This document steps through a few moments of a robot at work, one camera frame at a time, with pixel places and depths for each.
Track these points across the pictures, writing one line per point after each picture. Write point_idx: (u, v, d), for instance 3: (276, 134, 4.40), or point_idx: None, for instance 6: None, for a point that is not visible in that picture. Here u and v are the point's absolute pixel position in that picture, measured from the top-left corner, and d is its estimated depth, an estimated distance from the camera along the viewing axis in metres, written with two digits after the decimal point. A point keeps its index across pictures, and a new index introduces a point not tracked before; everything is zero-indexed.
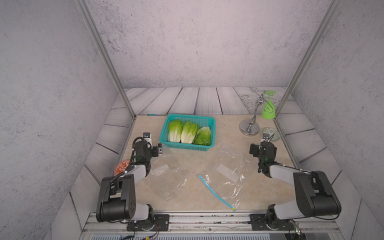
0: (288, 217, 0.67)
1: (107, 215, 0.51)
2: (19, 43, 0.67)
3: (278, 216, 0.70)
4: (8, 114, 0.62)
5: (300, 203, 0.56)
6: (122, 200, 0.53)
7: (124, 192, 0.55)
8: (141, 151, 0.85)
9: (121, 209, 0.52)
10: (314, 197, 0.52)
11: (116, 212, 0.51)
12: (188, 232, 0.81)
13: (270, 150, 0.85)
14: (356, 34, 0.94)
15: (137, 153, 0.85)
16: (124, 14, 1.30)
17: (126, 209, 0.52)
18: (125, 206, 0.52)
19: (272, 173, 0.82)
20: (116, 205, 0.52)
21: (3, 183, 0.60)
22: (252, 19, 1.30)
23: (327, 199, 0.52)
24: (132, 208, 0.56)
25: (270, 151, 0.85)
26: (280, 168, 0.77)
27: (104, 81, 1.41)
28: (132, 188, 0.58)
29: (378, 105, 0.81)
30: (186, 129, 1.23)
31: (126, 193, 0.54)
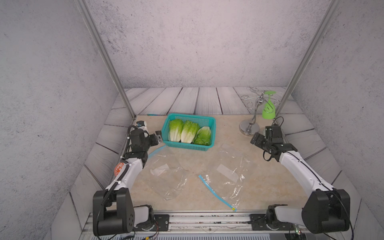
0: (289, 220, 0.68)
1: (105, 230, 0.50)
2: (19, 43, 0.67)
3: (278, 217, 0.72)
4: (8, 114, 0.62)
5: (307, 216, 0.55)
6: (118, 217, 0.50)
7: (120, 209, 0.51)
8: (137, 140, 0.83)
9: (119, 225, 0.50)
10: (325, 217, 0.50)
11: (114, 228, 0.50)
12: (188, 232, 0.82)
13: (276, 130, 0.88)
14: (356, 34, 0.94)
15: (133, 141, 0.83)
16: (124, 14, 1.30)
17: (124, 226, 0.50)
18: (123, 222, 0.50)
19: (282, 156, 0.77)
20: (113, 222, 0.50)
21: (3, 183, 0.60)
22: (252, 19, 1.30)
23: (336, 219, 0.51)
24: (130, 220, 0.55)
25: (276, 131, 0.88)
26: (297, 163, 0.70)
27: (104, 81, 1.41)
28: (128, 202, 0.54)
29: (378, 105, 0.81)
30: (186, 128, 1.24)
31: (123, 211, 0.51)
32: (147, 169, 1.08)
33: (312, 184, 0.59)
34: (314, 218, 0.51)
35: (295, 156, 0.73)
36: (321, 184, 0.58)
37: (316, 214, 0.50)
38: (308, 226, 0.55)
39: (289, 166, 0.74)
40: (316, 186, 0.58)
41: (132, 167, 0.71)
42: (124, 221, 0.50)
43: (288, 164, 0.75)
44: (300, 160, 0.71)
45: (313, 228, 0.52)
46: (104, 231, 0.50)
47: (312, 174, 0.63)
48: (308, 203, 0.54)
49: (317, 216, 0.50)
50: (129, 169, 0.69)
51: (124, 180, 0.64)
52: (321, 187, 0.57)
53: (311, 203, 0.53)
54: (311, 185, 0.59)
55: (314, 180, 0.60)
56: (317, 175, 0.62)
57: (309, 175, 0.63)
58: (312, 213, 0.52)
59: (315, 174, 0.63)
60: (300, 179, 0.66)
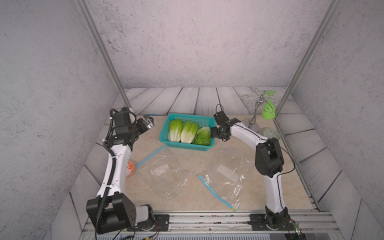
0: (279, 202, 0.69)
1: (109, 229, 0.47)
2: (19, 44, 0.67)
3: (275, 210, 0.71)
4: (8, 114, 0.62)
5: (259, 166, 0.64)
6: (120, 219, 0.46)
7: (120, 213, 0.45)
8: (121, 121, 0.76)
9: (122, 223, 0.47)
10: (269, 161, 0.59)
11: (118, 227, 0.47)
12: (188, 232, 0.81)
13: (221, 114, 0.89)
14: (356, 34, 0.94)
15: (117, 123, 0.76)
16: (124, 15, 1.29)
17: (129, 223, 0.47)
18: (126, 222, 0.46)
19: (232, 130, 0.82)
20: (116, 222, 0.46)
21: (3, 183, 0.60)
22: (252, 19, 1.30)
23: (277, 159, 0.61)
24: (133, 215, 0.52)
25: (221, 113, 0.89)
26: (241, 130, 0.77)
27: (104, 81, 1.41)
28: (127, 204, 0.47)
29: (378, 105, 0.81)
30: (186, 128, 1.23)
31: (123, 214, 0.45)
32: (147, 169, 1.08)
33: (255, 141, 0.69)
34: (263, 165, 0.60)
35: (240, 125, 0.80)
36: (261, 139, 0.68)
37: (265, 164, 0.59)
38: (264, 174, 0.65)
39: (237, 135, 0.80)
40: (258, 141, 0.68)
41: (121, 160, 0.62)
42: (127, 221, 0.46)
43: (238, 135, 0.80)
44: (244, 127, 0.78)
45: (264, 173, 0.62)
46: (108, 230, 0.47)
47: (253, 133, 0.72)
48: (256, 156, 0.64)
49: (264, 163, 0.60)
50: (117, 162, 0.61)
51: (116, 180, 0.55)
52: (262, 140, 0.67)
53: (260, 157, 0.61)
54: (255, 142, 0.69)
55: (255, 137, 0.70)
56: (256, 133, 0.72)
57: (251, 135, 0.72)
58: (260, 163, 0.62)
59: (255, 132, 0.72)
60: (248, 141, 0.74)
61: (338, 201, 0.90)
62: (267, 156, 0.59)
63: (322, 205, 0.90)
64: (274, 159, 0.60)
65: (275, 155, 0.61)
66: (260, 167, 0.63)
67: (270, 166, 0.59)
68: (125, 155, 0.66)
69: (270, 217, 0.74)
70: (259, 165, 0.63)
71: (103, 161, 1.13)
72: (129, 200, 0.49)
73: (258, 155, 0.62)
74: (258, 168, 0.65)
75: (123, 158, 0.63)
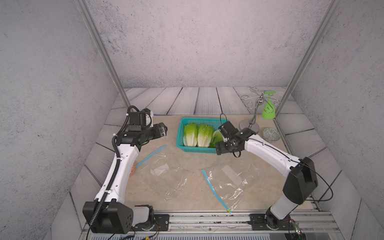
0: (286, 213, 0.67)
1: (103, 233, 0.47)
2: (19, 43, 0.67)
3: (278, 216, 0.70)
4: (8, 114, 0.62)
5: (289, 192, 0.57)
6: (114, 227, 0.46)
7: (113, 221, 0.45)
8: (135, 119, 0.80)
9: (116, 229, 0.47)
10: (304, 188, 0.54)
11: (112, 232, 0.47)
12: (188, 232, 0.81)
13: (229, 126, 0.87)
14: (356, 34, 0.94)
15: (131, 121, 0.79)
16: (124, 14, 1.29)
17: (122, 231, 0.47)
18: (119, 229, 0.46)
19: (247, 144, 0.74)
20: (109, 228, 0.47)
21: (3, 183, 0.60)
22: (252, 19, 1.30)
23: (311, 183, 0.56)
24: (129, 222, 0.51)
25: (228, 125, 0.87)
26: (262, 147, 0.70)
27: (104, 81, 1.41)
28: (123, 211, 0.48)
29: (378, 105, 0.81)
30: (203, 132, 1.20)
31: (117, 222, 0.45)
32: (147, 169, 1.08)
33: (285, 164, 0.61)
34: (297, 193, 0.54)
35: (258, 140, 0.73)
36: (291, 160, 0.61)
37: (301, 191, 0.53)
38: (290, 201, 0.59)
39: (256, 151, 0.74)
40: (289, 164, 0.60)
41: (125, 163, 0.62)
42: (120, 229, 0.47)
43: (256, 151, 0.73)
44: (264, 143, 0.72)
45: (294, 202, 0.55)
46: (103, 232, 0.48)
47: (281, 153, 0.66)
48: (287, 181, 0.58)
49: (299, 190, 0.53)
50: (120, 165, 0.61)
51: (115, 185, 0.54)
52: (293, 163, 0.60)
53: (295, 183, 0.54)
54: (284, 165, 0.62)
55: (283, 159, 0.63)
56: (283, 153, 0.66)
57: (278, 155, 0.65)
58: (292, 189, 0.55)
59: (283, 153, 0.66)
60: (272, 161, 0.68)
61: (338, 201, 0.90)
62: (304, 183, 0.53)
63: (322, 205, 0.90)
64: (308, 186, 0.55)
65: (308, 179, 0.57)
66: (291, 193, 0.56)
67: (304, 194, 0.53)
68: (131, 156, 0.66)
69: (272, 218, 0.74)
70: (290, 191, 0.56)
71: (103, 161, 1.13)
72: (125, 207, 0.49)
73: (291, 182, 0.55)
74: (285, 194, 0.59)
75: (127, 162, 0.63)
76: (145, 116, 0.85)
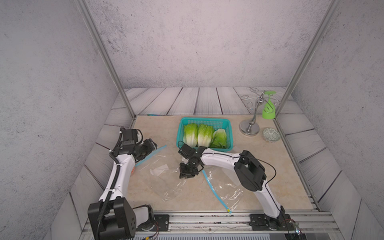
0: (275, 205, 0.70)
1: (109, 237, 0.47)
2: (19, 44, 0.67)
3: (274, 214, 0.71)
4: (8, 114, 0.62)
5: (247, 184, 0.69)
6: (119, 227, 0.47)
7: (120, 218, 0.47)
8: (129, 135, 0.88)
9: (121, 230, 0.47)
10: (253, 174, 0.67)
11: (117, 235, 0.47)
12: (188, 232, 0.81)
13: (186, 148, 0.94)
14: (356, 34, 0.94)
15: (125, 136, 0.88)
16: (124, 15, 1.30)
17: (128, 232, 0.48)
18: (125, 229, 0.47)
19: (204, 160, 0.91)
20: (116, 229, 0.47)
21: (3, 183, 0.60)
22: (252, 19, 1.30)
23: (256, 169, 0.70)
24: (133, 225, 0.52)
25: (186, 147, 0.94)
26: (213, 156, 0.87)
27: (103, 81, 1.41)
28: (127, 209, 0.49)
29: (378, 106, 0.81)
30: (203, 132, 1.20)
31: (123, 220, 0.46)
32: (147, 169, 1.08)
33: (231, 162, 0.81)
34: (250, 180, 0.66)
35: (208, 152, 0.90)
36: (233, 158, 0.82)
37: (250, 179, 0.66)
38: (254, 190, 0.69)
39: (210, 161, 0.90)
40: (233, 161, 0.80)
41: (125, 168, 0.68)
42: (126, 228, 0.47)
43: (209, 161, 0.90)
44: (213, 153, 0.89)
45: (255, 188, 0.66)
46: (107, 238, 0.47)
47: (225, 156, 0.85)
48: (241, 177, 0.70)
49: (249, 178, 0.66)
50: (121, 170, 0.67)
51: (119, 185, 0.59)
52: (235, 159, 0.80)
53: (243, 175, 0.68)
54: (231, 164, 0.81)
55: (228, 159, 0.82)
56: (227, 154, 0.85)
57: (225, 158, 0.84)
58: (247, 181, 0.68)
59: (226, 154, 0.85)
60: (223, 164, 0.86)
61: (338, 201, 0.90)
62: (247, 171, 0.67)
63: (322, 205, 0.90)
64: (255, 172, 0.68)
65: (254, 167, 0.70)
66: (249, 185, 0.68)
67: (256, 179, 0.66)
68: (129, 163, 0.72)
69: (273, 222, 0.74)
70: (248, 184, 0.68)
71: (103, 161, 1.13)
72: (128, 206, 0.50)
73: (241, 176, 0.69)
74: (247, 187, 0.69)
75: (126, 167, 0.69)
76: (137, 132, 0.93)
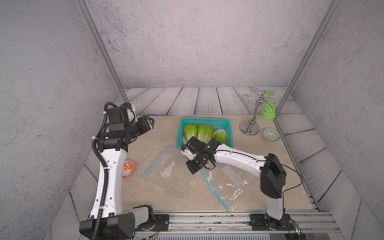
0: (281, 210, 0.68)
1: None
2: (20, 44, 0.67)
3: (278, 217, 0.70)
4: (8, 114, 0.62)
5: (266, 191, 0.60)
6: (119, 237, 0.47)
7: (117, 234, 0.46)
8: (116, 117, 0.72)
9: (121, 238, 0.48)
10: (276, 181, 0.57)
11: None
12: (188, 232, 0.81)
13: (194, 141, 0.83)
14: (356, 34, 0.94)
15: (111, 119, 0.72)
16: (124, 15, 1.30)
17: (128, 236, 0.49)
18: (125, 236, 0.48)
19: (216, 157, 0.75)
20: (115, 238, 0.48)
21: (3, 183, 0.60)
22: (252, 19, 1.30)
23: (281, 176, 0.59)
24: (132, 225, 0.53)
25: (194, 140, 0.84)
26: (230, 155, 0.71)
27: (104, 81, 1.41)
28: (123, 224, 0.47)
29: (378, 105, 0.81)
30: (203, 132, 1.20)
31: (121, 233, 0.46)
32: (147, 169, 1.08)
33: (255, 166, 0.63)
34: (272, 189, 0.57)
35: (225, 150, 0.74)
36: (258, 161, 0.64)
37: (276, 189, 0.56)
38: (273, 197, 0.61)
39: (225, 161, 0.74)
40: (257, 166, 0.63)
41: (113, 172, 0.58)
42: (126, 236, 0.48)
43: (224, 160, 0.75)
44: (231, 151, 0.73)
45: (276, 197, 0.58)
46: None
47: (247, 157, 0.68)
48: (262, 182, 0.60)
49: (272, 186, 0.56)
50: (109, 176, 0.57)
51: (110, 198, 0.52)
52: (260, 163, 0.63)
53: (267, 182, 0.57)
54: (254, 167, 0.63)
55: (252, 161, 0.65)
56: (250, 155, 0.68)
57: (247, 159, 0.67)
58: (269, 188, 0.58)
59: (249, 155, 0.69)
60: (242, 166, 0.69)
61: (338, 201, 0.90)
62: (275, 179, 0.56)
63: (322, 205, 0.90)
64: (280, 180, 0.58)
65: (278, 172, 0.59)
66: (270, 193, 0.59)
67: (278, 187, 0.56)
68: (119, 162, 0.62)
69: (273, 222, 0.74)
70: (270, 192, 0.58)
71: None
72: (124, 218, 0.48)
73: (265, 183, 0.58)
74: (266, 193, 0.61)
75: (115, 169, 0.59)
76: (125, 111, 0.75)
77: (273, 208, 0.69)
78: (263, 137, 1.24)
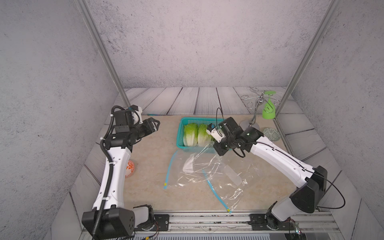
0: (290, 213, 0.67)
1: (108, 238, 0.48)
2: (19, 44, 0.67)
3: (280, 218, 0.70)
4: (8, 114, 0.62)
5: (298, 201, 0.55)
6: (118, 232, 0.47)
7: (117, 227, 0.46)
8: (122, 119, 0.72)
9: (120, 233, 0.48)
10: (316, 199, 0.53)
11: (116, 236, 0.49)
12: (188, 232, 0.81)
13: (232, 123, 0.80)
14: (356, 34, 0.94)
15: (117, 121, 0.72)
16: (124, 14, 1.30)
17: (126, 233, 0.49)
18: (123, 232, 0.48)
19: (253, 148, 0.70)
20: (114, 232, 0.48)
21: (3, 183, 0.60)
22: (252, 19, 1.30)
23: (321, 191, 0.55)
24: (131, 223, 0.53)
25: (231, 122, 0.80)
26: (273, 153, 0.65)
27: (103, 81, 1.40)
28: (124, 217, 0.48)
29: (378, 105, 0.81)
30: (203, 132, 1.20)
31: (120, 227, 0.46)
32: (147, 169, 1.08)
33: (299, 174, 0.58)
34: (306, 204, 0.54)
35: (268, 144, 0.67)
36: (305, 170, 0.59)
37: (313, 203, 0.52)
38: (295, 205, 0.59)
39: (264, 156, 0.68)
40: (303, 175, 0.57)
41: (118, 167, 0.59)
42: (124, 232, 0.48)
43: (262, 154, 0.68)
44: (275, 148, 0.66)
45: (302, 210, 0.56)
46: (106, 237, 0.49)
47: (292, 161, 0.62)
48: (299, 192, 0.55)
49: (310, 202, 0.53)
50: (114, 170, 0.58)
51: (113, 191, 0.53)
52: (307, 173, 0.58)
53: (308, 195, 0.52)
54: (298, 176, 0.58)
55: (297, 168, 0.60)
56: (296, 160, 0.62)
57: (291, 164, 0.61)
58: (303, 200, 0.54)
59: (295, 159, 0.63)
60: (282, 168, 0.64)
61: (338, 201, 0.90)
62: (317, 194, 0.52)
63: (322, 205, 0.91)
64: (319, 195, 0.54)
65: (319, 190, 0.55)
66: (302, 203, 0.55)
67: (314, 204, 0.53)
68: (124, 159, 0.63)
69: (272, 220, 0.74)
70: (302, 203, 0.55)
71: (103, 161, 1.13)
72: (125, 212, 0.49)
73: (304, 195, 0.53)
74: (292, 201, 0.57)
75: (121, 165, 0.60)
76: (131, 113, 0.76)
77: (280, 209, 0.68)
78: None
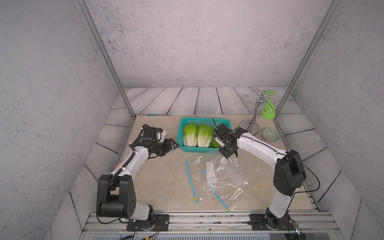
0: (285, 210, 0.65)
1: (107, 214, 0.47)
2: (19, 43, 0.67)
3: (278, 215, 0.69)
4: (8, 114, 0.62)
5: (278, 185, 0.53)
6: (119, 203, 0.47)
7: (123, 194, 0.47)
8: (149, 132, 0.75)
9: (120, 210, 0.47)
10: (292, 178, 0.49)
11: (115, 213, 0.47)
12: (188, 232, 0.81)
13: (222, 127, 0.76)
14: (356, 34, 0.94)
15: (144, 133, 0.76)
16: (124, 15, 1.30)
17: (125, 212, 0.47)
18: (124, 208, 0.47)
19: (239, 142, 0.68)
20: (114, 206, 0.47)
21: (3, 183, 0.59)
22: (252, 19, 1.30)
23: (299, 174, 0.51)
24: (132, 207, 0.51)
25: (222, 126, 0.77)
26: (252, 143, 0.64)
27: (103, 81, 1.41)
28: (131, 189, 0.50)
29: (378, 105, 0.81)
30: (203, 132, 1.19)
31: (125, 195, 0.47)
32: (147, 169, 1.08)
33: (272, 156, 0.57)
34: (284, 185, 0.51)
35: (248, 136, 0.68)
36: (278, 153, 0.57)
37: (287, 183, 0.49)
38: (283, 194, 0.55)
39: (247, 149, 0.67)
40: (276, 157, 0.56)
41: (139, 155, 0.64)
42: (125, 208, 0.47)
43: (246, 149, 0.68)
44: (254, 139, 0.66)
45: (284, 194, 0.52)
46: (106, 214, 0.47)
47: (269, 147, 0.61)
48: (276, 174, 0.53)
49: (286, 182, 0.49)
50: (134, 156, 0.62)
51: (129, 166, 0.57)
52: (280, 155, 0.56)
53: (279, 174, 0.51)
54: (272, 158, 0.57)
55: (271, 151, 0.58)
56: (272, 146, 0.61)
57: (265, 149, 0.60)
58: (280, 182, 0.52)
59: (271, 146, 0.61)
60: (261, 156, 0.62)
61: (338, 202, 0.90)
62: (289, 172, 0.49)
63: (322, 205, 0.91)
64: (296, 177, 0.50)
65: (296, 171, 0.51)
66: (280, 186, 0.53)
67: (292, 185, 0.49)
68: (142, 155, 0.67)
69: (271, 218, 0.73)
70: (280, 185, 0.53)
71: None
72: (133, 187, 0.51)
73: (278, 175, 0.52)
74: (276, 188, 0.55)
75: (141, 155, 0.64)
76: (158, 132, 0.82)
77: (276, 205, 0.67)
78: (263, 137, 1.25)
